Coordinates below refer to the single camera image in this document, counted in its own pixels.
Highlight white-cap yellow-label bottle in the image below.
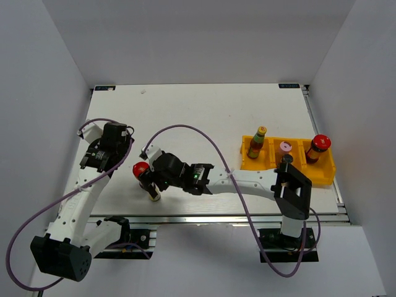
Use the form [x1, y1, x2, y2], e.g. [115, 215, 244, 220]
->
[147, 183, 161, 202]

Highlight red-lid sauce jar yellow label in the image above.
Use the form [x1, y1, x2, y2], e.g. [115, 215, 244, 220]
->
[132, 161, 152, 191]

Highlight green-label sauce bottle yellow cap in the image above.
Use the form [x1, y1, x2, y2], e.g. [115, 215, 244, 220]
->
[247, 126, 267, 159]

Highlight pink-cap seasoning bottle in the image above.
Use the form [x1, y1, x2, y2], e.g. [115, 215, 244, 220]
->
[278, 141, 293, 158]

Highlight red-lid chili sauce jar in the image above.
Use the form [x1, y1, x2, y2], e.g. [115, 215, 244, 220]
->
[305, 134, 332, 164]

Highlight black-cap pepper shaker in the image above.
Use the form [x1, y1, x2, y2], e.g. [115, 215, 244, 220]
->
[280, 153, 294, 164]

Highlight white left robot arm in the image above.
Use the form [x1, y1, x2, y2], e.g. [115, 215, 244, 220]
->
[30, 123, 133, 282]

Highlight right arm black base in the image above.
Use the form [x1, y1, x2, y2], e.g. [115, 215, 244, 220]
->
[258, 228, 319, 263]

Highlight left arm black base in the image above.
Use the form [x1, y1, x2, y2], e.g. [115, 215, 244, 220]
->
[95, 216, 153, 260]

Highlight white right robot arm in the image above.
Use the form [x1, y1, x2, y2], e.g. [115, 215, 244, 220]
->
[147, 149, 312, 247]

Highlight right blue corner sticker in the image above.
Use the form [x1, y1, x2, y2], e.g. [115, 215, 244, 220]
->
[278, 83, 300, 88]

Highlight yellow plastic bin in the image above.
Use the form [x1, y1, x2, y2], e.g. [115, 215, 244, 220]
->
[240, 136, 336, 187]

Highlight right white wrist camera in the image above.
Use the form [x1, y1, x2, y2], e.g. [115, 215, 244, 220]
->
[139, 144, 163, 171]

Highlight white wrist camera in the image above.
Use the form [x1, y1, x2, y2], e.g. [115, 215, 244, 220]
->
[77, 122, 103, 144]
[139, 144, 163, 171]

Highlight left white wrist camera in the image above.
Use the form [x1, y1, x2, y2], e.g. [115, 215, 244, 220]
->
[77, 122, 103, 144]

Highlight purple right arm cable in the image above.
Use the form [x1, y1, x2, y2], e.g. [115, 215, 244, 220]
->
[144, 124, 322, 277]

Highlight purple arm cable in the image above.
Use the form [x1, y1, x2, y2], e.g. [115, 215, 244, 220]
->
[144, 124, 322, 277]
[5, 117, 136, 291]

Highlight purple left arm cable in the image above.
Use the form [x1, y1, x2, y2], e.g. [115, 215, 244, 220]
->
[5, 117, 136, 291]

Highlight aluminium table edge rail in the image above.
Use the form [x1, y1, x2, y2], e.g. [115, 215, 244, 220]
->
[43, 85, 352, 228]

